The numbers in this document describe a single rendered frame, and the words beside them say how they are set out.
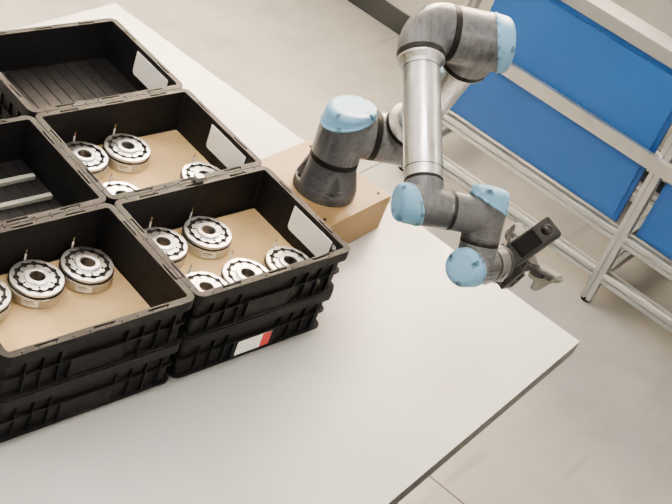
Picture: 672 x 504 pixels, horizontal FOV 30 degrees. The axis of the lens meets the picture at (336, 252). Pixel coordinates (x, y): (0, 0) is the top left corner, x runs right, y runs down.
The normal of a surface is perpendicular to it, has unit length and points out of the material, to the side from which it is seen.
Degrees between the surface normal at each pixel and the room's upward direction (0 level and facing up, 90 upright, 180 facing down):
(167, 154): 0
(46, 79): 0
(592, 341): 0
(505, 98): 90
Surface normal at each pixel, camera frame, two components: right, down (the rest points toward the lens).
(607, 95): -0.59, 0.33
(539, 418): 0.30, -0.75
